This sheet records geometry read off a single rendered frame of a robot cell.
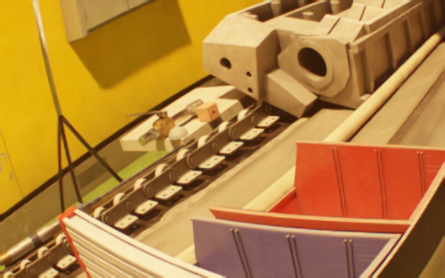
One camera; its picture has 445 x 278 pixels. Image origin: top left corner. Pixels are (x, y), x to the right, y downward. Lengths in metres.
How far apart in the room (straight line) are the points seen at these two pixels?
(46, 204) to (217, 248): 2.75
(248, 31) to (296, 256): 0.84
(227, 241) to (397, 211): 0.26
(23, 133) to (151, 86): 1.07
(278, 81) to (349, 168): 0.60
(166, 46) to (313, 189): 3.16
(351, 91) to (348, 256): 0.79
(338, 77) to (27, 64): 2.30
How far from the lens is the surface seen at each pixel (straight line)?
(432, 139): 1.21
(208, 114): 1.47
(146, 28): 3.97
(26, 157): 3.43
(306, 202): 0.99
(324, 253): 0.71
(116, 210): 1.24
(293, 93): 1.47
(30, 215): 3.47
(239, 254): 0.80
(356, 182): 0.92
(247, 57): 1.47
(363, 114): 1.35
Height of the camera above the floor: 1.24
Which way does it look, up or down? 20 degrees down
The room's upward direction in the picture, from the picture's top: 18 degrees counter-clockwise
